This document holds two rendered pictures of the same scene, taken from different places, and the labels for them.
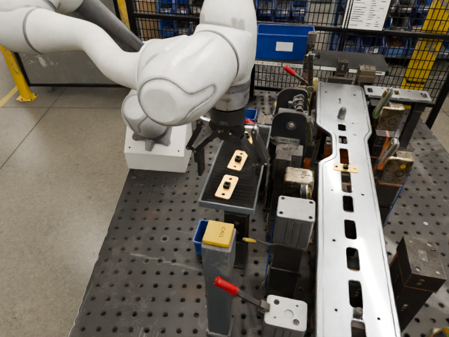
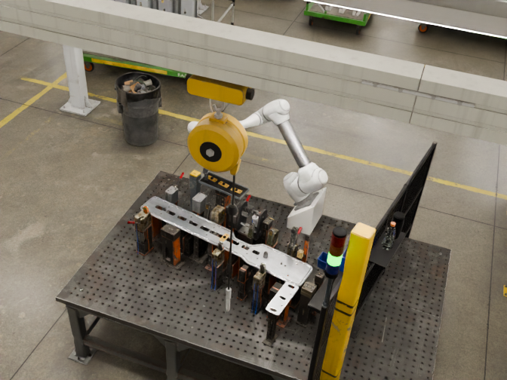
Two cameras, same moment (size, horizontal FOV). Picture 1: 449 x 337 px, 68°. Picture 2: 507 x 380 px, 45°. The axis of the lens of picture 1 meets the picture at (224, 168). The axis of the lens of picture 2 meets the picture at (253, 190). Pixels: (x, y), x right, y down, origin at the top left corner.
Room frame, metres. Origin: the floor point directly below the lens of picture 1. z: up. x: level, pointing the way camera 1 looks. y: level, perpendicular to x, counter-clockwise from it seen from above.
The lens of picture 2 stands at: (1.93, -3.44, 3.98)
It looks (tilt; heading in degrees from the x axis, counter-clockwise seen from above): 38 degrees down; 106
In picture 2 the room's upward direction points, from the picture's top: 4 degrees clockwise
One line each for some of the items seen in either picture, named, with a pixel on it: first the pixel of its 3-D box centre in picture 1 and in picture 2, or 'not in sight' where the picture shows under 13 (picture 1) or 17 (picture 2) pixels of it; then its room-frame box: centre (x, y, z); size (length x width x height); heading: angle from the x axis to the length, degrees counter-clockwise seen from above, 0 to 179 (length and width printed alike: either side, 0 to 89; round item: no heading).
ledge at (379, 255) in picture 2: not in sight; (385, 241); (1.98, -0.55, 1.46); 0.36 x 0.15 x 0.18; 78
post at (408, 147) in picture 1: (410, 123); (271, 325); (1.41, -0.92, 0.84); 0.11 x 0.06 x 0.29; 78
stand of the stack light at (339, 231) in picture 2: not in sight; (331, 272); (1.75, -1.26, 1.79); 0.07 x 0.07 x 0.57
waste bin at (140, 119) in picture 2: not in sight; (139, 110); (-0.95, 1.82, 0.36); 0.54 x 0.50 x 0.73; 89
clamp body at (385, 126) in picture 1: (381, 139); (257, 292); (1.24, -0.71, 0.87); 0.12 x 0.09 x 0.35; 78
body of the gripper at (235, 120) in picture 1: (227, 121); not in sight; (0.62, -0.01, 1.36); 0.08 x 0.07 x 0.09; 72
